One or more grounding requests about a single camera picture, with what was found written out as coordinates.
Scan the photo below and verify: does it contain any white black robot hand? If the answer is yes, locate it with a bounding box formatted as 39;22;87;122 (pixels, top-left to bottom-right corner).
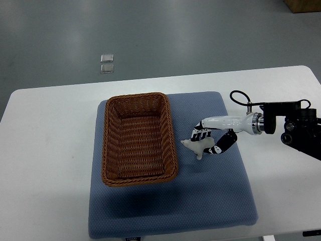
191;113;257;154

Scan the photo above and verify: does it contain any white bear figurine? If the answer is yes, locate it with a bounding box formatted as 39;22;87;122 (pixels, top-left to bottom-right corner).
180;137;215;160

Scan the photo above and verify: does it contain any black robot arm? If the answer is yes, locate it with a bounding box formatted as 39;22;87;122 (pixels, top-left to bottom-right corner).
230;90;320;160

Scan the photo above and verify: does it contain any brown wicker basket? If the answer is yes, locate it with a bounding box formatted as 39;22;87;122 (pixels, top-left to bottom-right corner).
101;92;179;187

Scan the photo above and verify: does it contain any blue quilted mat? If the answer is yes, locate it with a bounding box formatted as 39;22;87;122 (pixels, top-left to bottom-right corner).
88;91;258;239

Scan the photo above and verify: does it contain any brown cardboard box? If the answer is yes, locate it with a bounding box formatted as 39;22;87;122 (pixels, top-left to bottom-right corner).
284;0;321;14

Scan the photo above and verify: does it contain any lower silver floor plate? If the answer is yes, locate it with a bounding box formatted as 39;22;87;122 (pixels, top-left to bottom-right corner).
100;64;114;74

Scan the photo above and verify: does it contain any silver floor plate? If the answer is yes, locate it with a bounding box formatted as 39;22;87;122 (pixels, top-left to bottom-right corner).
100;64;114;74
100;54;114;63

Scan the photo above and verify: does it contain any upper silver floor plate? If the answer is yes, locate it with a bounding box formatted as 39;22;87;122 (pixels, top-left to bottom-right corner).
100;54;114;63

